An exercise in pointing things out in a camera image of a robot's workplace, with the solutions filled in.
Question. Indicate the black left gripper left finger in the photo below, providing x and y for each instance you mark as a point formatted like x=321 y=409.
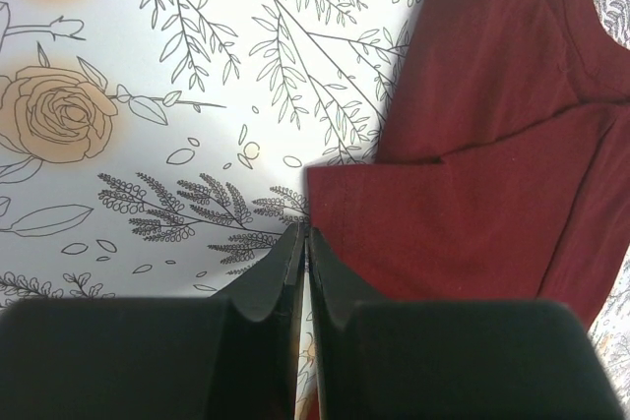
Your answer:
x=229 y=356

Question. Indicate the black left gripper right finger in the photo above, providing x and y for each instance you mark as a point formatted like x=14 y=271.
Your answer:
x=378 y=358

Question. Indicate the dark red t-shirt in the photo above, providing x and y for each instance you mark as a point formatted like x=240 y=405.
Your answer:
x=503 y=169

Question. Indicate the floral patterned table mat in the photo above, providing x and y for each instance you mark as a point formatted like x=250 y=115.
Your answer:
x=160 y=148

